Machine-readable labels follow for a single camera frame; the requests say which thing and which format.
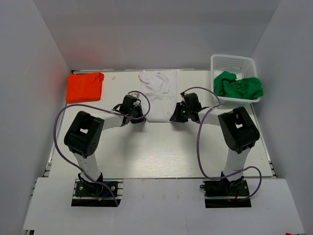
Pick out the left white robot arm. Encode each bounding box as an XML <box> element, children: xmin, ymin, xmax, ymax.
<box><xmin>64</xmin><ymin>94</ymin><xmax>146</xmax><ymax>195</ymax></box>

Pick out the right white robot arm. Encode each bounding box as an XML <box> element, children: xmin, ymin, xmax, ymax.
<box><xmin>170</xmin><ymin>92</ymin><xmax>260</xmax><ymax>195</ymax></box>

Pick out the white t shirt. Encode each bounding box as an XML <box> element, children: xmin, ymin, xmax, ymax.
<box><xmin>138</xmin><ymin>70</ymin><xmax>178</xmax><ymax>122</ymax></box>

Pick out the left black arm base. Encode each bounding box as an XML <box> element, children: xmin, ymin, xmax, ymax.
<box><xmin>71</xmin><ymin>179</ymin><xmax>123</xmax><ymax>208</ymax></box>

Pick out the folded orange t shirt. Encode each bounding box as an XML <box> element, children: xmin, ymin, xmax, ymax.
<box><xmin>66</xmin><ymin>72</ymin><xmax>105</xmax><ymax>103</ymax></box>

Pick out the green t shirt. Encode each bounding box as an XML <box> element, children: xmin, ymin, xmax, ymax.
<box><xmin>213</xmin><ymin>71</ymin><xmax>264</xmax><ymax>100</ymax></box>

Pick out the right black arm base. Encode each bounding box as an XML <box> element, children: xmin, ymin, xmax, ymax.
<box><xmin>200</xmin><ymin>180</ymin><xmax>251</xmax><ymax>209</ymax></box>

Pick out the white plastic basket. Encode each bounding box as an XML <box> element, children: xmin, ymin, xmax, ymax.
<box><xmin>210</xmin><ymin>54</ymin><xmax>263</xmax><ymax>106</ymax></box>

